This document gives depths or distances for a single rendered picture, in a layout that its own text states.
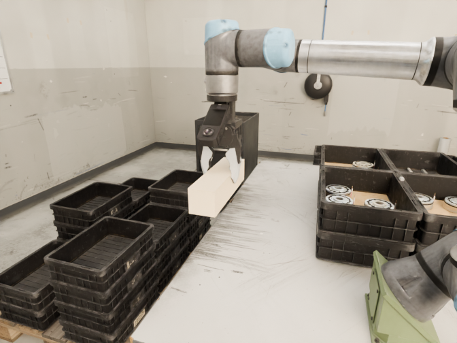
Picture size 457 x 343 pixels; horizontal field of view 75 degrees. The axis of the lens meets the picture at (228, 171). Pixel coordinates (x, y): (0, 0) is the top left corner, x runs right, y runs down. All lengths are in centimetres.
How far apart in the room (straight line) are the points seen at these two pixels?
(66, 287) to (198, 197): 97
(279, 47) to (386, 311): 64
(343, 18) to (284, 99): 122
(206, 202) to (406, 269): 51
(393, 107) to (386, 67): 384
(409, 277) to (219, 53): 67
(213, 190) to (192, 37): 437
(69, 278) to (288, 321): 93
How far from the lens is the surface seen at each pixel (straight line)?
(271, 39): 64
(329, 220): 107
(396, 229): 110
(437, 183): 148
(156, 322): 92
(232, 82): 69
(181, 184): 234
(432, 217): 109
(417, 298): 86
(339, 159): 180
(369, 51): 74
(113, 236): 175
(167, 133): 525
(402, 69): 75
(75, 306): 155
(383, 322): 88
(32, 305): 178
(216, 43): 68
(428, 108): 466
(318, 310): 97
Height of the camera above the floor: 135
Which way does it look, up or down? 19 degrees down
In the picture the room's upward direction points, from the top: straight up
